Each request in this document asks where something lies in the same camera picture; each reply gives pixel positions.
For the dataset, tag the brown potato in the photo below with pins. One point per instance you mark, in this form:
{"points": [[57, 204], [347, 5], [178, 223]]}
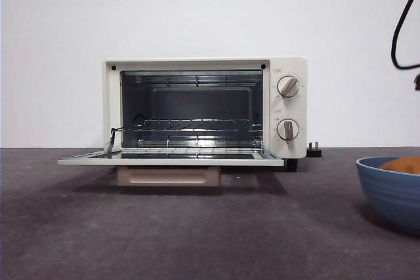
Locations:
{"points": [[403, 164]]}

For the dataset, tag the blue ribbed bowl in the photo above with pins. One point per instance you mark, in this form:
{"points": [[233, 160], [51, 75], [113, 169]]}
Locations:
{"points": [[393, 198]]}

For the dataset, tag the white Toshiba toaster oven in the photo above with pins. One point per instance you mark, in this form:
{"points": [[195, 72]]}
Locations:
{"points": [[288, 63]]}

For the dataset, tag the black power plug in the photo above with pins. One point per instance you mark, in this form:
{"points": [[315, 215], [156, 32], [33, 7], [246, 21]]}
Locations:
{"points": [[313, 152]]}

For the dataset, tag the beige oven knob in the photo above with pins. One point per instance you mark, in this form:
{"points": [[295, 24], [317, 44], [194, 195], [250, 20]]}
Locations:
{"points": [[288, 86], [287, 130]]}

